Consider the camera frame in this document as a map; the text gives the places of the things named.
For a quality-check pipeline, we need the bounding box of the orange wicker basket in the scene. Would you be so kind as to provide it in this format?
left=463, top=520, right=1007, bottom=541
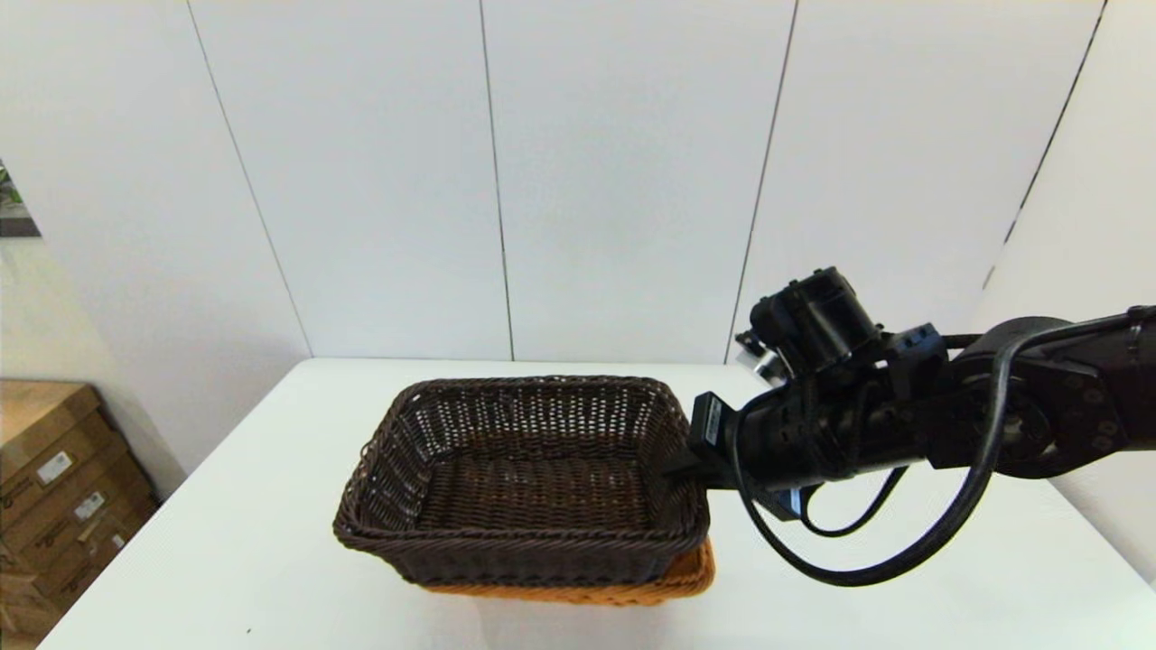
left=424, top=537, right=717, bottom=607

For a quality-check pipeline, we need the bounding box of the dark brown wicker basket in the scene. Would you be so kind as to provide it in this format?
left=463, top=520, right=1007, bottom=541
left=333, top=376, right=712, bottom=588

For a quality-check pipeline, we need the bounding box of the brown cardboard box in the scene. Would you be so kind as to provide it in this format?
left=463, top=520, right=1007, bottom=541
left=0, top=381, right=127, bottom=529
left=32, top=492, right=164, bottom=615
left=0, top=569, right=69, bottom=644
left=0, top=447, right=150, bottom=579

